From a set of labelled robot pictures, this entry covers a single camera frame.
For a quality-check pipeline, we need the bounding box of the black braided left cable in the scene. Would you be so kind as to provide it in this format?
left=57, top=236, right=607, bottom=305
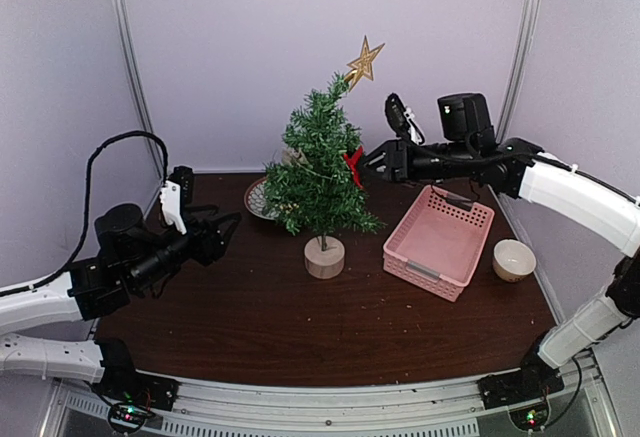
left=0, top=130, right=171, bottom=298

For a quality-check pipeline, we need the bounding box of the aluminium front rail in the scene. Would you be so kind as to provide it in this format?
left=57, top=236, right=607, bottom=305
left=39, top=351, right=619, bottom=437

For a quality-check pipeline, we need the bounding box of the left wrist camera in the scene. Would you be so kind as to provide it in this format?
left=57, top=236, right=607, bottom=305
left=159, top=166, right=195, bottom=235

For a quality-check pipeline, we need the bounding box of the pink perforated plastic basket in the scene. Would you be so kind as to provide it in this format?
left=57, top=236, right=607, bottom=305
left=383, top=185, right=495, bottom=302

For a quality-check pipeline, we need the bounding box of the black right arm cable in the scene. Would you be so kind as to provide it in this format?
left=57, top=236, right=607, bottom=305
left=394, top=126, right=640, bottom=208

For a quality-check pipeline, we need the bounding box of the white ceramic bowl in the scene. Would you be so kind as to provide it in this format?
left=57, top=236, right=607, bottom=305
left=492, top=239, right=537, bottom=283

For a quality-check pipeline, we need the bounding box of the red ribbon ornament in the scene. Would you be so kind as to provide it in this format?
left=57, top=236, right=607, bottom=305
left=343, top=145, right=364, bottom=190

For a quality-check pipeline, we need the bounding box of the small green christmas tree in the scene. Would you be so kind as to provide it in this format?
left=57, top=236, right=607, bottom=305
left=264, top=73, right=383, bottom=280

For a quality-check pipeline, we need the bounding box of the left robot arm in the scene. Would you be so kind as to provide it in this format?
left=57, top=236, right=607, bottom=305
left=1, top=203, right=241, bottom=401

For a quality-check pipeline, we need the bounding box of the floral patterned ceramic plate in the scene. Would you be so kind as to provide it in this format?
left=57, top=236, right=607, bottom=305
left=243, top=177, right=277, bottom=221

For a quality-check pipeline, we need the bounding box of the gold star ornament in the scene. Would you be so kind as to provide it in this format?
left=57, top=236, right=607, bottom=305
left=344, top=35, right=385, bottom=91

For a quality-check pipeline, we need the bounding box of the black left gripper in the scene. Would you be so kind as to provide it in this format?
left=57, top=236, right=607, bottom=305
left=126, top=202, right=240, bottom=292

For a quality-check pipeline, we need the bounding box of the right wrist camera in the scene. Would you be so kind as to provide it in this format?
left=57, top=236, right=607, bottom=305
left=384, top=93, right=426, bottom=146

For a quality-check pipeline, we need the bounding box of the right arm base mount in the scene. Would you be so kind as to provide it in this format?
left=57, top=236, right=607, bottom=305
left=477, top=336, right=565, bottom=432

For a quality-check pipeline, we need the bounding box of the burlap bow ornament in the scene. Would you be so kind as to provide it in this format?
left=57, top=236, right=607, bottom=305
left=281, top=148, right=308, bottom=165

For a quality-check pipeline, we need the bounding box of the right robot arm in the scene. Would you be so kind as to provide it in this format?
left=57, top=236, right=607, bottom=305
left=263, top=92, right=639, bottom=399

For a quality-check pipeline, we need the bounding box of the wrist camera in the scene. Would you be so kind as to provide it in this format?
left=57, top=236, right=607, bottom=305
left=384, top=93, right=426, bottom=146
left=159, top=166, right=195, bottom=235

